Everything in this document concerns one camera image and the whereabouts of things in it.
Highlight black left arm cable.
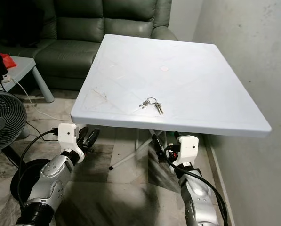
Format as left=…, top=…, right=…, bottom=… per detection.
left=18, top=128, right=61, bottom=210

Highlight silver keys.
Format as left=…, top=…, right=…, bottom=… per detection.
left=139, top=97, right=164, bottom=115

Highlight small grey side table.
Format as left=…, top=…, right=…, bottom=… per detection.
left=0, top=56, right=55, bottom=103

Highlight thin white cable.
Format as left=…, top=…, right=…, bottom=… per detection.
left=12, top=79, right=72, bottom=124

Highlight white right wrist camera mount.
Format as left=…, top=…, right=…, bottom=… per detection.
left=172, top=136, right=199, bottom=166

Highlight white power strip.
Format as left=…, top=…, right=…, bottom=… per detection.
left=0, top=75, right=14, bottom=85

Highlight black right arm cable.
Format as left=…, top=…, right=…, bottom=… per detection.
left=166, top=158, right=230, bottom=226

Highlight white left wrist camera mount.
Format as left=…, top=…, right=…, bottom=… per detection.
left=58, top=123, right=85, bottom=163

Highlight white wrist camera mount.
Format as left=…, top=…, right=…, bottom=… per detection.
left=172, top=136, right=199, bottom=166
left=58, top=123, right=85, bottom=163

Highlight red crumpled item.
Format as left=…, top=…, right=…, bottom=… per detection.
left=0, top=53, right=16, bottom=69

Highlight green leather sofa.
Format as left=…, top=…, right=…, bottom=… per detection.
left=0, top=0, right=178, bottom=91

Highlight grey standing fan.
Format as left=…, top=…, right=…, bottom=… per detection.
left=0, top=90, right=51, bottom=201

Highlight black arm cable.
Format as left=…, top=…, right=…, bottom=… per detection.
left=166, top=158, right=230, bottom=226
left=18, top=128, right=61, bottom=210

